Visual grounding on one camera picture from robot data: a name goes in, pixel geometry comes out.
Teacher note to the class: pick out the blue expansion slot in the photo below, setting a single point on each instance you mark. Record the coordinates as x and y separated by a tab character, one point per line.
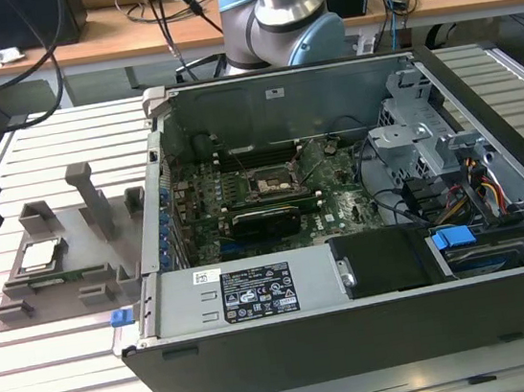
235	248

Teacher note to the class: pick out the black fan shroud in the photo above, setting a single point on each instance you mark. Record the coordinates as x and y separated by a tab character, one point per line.
382	262

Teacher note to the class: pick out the green motherboard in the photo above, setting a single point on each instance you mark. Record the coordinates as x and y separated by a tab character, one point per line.
340	205

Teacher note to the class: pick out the green RAM stick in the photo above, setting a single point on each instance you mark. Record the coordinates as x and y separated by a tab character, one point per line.
72	276

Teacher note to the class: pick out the silver power supply unit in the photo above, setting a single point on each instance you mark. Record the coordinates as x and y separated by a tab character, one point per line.
183	293

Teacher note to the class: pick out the CPU socket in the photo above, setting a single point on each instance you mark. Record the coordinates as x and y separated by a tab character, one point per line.
270	185

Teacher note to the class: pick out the silver metal drive cage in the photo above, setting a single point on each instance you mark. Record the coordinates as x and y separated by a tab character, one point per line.
404	138

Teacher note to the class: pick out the round coin cell battery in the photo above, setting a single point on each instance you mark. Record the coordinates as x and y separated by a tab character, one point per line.
331	148

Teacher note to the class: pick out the white power adapter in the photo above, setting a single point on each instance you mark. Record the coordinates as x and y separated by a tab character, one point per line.
367	44

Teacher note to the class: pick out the grey parts rack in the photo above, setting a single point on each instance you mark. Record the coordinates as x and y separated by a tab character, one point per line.
86	258

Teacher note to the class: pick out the crumpled white paper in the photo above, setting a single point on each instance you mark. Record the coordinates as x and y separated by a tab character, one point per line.
2	55

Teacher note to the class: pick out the hard disk in blue carrier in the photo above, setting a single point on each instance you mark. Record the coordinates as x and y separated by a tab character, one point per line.
453	237

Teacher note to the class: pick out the silver CPU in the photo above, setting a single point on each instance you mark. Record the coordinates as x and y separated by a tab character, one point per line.
40	255

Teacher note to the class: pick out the wooden desk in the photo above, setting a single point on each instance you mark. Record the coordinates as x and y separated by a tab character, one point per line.
83	50

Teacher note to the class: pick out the black round board component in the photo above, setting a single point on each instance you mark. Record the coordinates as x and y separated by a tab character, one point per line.
203	146

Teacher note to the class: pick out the black RAM slot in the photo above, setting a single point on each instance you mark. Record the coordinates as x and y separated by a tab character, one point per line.
246	152
248	161

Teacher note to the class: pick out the black open PC case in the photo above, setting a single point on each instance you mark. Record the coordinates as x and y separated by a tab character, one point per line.
335	350

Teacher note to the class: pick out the black graphics card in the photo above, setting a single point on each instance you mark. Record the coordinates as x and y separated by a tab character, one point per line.
266	224

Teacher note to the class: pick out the blue case latch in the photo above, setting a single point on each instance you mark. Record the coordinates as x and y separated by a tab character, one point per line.
123	318

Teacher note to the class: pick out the small black adapter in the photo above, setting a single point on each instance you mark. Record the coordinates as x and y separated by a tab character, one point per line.
400	3

